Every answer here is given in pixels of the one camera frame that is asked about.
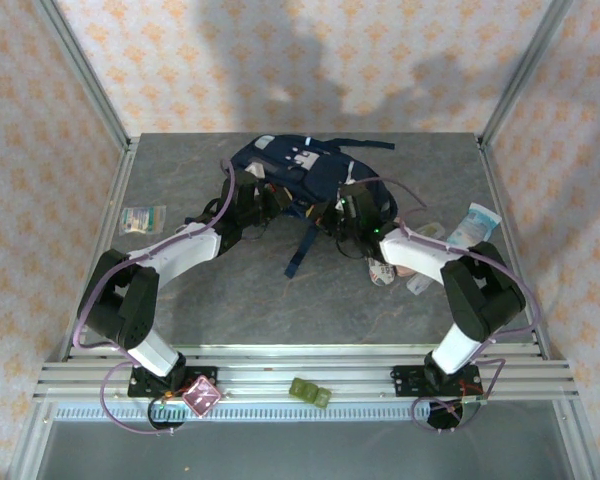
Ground navy blue backpack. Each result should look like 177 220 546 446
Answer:
184 133 401 279

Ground newspaper print pencil pouch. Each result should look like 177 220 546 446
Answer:
368 257 398 288

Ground blue white tissue pack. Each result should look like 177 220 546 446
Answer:
447 202 503 247

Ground small clear plastic packet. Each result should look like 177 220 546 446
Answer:
413 222 447 242

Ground green white sticker packet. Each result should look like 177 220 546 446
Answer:
118 205 167 236

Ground green block strip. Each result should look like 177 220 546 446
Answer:
288 377 333 409

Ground pink square tag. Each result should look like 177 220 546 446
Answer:
181 376 224 417

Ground aluminium table side rail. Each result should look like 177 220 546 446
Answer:
59 138 142 362
477 138 552 361

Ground aluminium mounting rail beams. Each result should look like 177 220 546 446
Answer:
33 343 580 402

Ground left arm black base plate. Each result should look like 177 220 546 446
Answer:
127 366 219 399

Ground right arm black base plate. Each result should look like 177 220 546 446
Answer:
390 364 482 398

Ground grey slotted cable duct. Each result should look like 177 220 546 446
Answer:
53 403 484 422

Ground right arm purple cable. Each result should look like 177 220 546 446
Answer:
359 175 541 434

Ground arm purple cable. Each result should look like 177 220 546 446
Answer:
359 175 541 434
73 158 241 436

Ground aluminium frame post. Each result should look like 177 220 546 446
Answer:
478 0 579 149
32 0 133 151

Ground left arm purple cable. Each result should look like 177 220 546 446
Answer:
73 158 241 436

